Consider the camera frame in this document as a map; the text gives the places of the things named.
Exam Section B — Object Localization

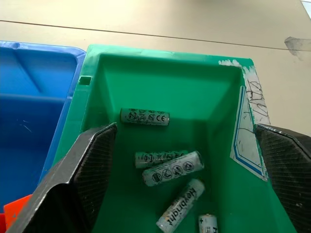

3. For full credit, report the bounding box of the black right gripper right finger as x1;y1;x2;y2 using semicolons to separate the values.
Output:
253;123;311;233

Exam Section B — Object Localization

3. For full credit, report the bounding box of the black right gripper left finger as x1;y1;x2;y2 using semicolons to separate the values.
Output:
6;122;118;233

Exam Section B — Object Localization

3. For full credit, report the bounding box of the blue plastic bin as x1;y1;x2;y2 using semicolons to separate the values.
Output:
0;40;86;214

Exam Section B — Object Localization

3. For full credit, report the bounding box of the green plastic bin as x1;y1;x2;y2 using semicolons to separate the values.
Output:
40;44;298;233

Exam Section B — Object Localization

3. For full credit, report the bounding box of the white blue-edged label sticker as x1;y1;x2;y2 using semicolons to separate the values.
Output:
229;85;268;181

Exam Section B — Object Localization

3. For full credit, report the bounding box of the orange plastic piece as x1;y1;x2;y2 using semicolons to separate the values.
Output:
0;194;33;231

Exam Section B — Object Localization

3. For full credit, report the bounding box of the white AA battery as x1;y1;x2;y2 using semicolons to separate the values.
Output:
198;213;219;233
155;179;206;233
142;150;204;187
120;107;170;127
135;150;188;169

